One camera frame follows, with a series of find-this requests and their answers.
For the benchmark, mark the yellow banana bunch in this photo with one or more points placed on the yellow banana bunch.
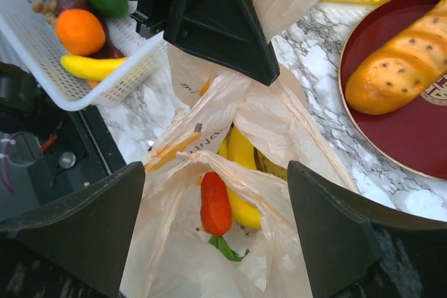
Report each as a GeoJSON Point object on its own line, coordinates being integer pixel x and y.
{"type": "Point", "coordinates": [255, 196]}

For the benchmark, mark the orange carrot with leaves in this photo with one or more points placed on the orange carrot with leaves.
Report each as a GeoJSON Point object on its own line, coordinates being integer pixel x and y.
{"type": "Point", "coordinates": [216, 215]}

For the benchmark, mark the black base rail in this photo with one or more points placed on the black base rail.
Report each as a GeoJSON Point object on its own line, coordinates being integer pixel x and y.
{"type": "Point", "coordinates": [47, 152]}

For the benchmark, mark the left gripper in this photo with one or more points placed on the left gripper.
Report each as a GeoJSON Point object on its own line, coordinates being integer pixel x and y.
{"type": "Point", "coordinates": [225, 32]}

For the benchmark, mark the white plastic fruit basket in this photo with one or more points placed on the white plastic fruit basket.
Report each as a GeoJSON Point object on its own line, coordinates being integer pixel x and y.
{"type": "Point", "coordinates": [74, 82]}

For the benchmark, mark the dark red round plate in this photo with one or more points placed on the dark red round plate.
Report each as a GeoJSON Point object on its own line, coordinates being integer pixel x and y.
{"type": "Point", "coordinates": [413, 136]}

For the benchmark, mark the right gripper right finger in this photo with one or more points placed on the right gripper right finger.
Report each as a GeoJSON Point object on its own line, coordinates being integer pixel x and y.
{"type": "Point", "coordinates": [355, 247]}

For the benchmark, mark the orange fruit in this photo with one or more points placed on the orange fruit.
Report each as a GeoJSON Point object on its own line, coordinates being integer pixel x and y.
{"type": "Point", "coordinates": [80, 32]}

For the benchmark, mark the dark plum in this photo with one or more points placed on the dark plum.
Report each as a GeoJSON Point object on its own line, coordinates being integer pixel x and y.
{"type": "Point", "coordinates": [63, 5]}

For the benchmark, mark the front yellow banana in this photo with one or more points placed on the front yellow banana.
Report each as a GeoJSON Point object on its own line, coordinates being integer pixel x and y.
{"type": "Point", "coordinates": [89, 68]}

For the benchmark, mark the peach plastic grocery bag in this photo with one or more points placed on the peach plastic grocery bag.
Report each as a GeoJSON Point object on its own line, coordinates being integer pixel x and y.
{"type": "Point", "coordinates": [167, 257]}

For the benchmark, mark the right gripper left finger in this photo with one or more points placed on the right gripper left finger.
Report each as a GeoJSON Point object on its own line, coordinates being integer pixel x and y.
{"type": "Point", "coordinates": [75, 246]}

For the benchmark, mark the long orange bread loaf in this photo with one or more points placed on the long orange bread loaf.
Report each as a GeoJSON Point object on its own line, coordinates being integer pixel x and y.
{"type": "Point", "coordinates": [403, 68]}

